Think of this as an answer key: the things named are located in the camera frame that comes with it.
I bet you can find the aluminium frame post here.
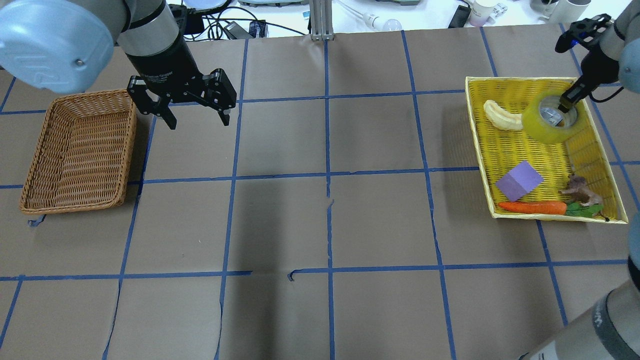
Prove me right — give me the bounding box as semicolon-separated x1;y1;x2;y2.
308;0;335;41

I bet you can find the orange toy carrot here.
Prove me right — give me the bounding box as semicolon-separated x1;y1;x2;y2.
498;200;606;219

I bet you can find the yellow tape roll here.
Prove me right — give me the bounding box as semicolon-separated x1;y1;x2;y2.
522;89;588;145

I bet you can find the black power adapter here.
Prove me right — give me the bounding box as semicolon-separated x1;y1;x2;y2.
447;5;472;28

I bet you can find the brown wicker basket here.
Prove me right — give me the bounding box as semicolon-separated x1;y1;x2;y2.
19;89;137;215

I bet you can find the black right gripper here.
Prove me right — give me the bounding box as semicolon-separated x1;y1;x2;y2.
555;14;619;114

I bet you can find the lavender white cup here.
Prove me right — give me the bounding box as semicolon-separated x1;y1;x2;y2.
467;0;499;27

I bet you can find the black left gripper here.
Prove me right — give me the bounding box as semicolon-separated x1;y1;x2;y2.
125;35;238;130

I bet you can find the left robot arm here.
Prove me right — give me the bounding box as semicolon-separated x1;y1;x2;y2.
0;0;237;130

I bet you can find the brown toy animal figure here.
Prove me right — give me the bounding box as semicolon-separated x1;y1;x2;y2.
558;174;604;207

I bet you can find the purple foam cube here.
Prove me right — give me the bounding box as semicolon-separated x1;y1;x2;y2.
495;160;544;202

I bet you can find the light bulb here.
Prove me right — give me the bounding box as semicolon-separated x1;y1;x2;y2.
361;13;403;32

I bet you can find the yellow woven tray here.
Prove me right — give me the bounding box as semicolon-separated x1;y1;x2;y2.
465;76;629;224

